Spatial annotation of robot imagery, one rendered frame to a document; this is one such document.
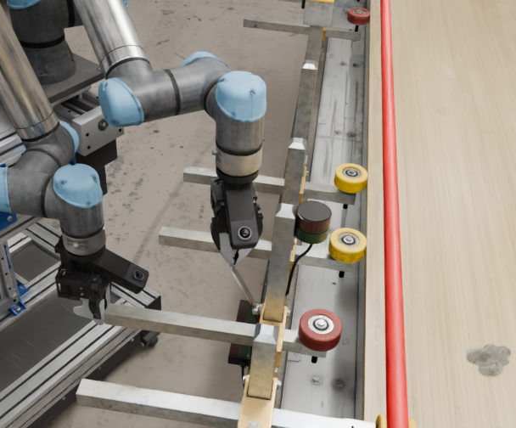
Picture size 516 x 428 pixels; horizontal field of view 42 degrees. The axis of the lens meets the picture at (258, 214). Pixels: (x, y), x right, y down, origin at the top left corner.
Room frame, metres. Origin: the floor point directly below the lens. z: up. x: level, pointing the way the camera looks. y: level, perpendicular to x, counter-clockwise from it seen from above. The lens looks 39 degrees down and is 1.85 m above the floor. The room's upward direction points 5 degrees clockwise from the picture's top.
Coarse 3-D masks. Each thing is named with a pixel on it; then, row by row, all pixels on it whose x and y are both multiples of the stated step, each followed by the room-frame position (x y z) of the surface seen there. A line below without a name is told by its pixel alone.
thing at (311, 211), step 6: (306, 204) 0.90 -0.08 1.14; (312, 204) 0.90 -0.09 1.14; (318, 204) 0.91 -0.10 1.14; (300, 210) 0.89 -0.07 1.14; (306, 210) 0.89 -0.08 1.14; (312, 210) 0.89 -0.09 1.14; (318, 210) 0.89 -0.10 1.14; (324, 210) 0.89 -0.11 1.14; (306, 216) 0.87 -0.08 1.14; (312, 216) 0.87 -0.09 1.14; (318, 216) 0.87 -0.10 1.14; (324, 216) 0.87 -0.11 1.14; (306, 252) 0.88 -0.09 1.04; (294, 264) 0.89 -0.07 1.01; (288, 282) 0.89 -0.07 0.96; (288, 288) 0.89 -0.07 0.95; (288, 294) 0.89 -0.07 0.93
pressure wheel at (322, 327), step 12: (312, 312) 0.87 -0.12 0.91; (324, 312) 0.87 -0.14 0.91; (300, 324) 0.84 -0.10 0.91; (312, 324) 0.84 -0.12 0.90; (324, 324) 0.84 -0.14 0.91; (336, 324) 0.84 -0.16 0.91; (300, 336) 0.82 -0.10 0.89; (312, 336) 0.81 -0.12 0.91; (324, 336) 0.81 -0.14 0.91; (336, 336) 0.82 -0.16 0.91; (312, 348) 0.80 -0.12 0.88; (324, 348) 0.80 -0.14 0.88; (312, 360) 0.84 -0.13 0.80
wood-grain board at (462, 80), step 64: (448, 0) 2.53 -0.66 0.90; (512, 0) 2.59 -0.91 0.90; (448, 64) 1.99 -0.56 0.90; (512, 64) 2.03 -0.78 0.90; (448, 128) 1.59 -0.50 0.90; (512, 128) 1.62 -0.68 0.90; (448, 192) 1.30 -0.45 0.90; (512, 192) 1.32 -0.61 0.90; (448, 256) 1.07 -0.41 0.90; (512, 256) 1.08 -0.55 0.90; (384, 320) 0.87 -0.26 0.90; (448, 320) 0.88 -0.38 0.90; (512, 320) 0.90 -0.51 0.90; (384, 384) 0.72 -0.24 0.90; (448, 384) 0.73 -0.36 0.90; (512, 384) 0.75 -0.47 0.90
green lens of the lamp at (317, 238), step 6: (294, 222) 0.89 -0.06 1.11; (294, 228) 0.88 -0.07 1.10; (294, 234) 0.88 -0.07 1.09; (300, 234) 0.86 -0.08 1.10; (306, 234) 0.86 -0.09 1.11; (312, 234) 0.86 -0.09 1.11; (318, 234) 0.86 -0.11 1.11; (324, 234) 0.87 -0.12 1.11; (300, 240) 0.86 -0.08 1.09; (306, 240) 0.86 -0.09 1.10; (312, 240) 0.86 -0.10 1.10; (318, 240) 0.86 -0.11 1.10; (324, 240) 0.87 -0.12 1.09
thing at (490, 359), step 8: (488, 344) 0.83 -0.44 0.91; (472, 352) 0.80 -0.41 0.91; (480, 352) 0.80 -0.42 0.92; (488, 352) 0.81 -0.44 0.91; (496, 352) 0.80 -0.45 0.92; (504, 352) 0.81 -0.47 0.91; (472, 360) 0.79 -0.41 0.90; (480, 360) 0.79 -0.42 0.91; (488, 360) 0.79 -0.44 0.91; (496, 360) 0.79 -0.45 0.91; (504, 360) 0.79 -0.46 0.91; (480, 368) 0.77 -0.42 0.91; (488, 368) 0.77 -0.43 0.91; (496, 368) 0.77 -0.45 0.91
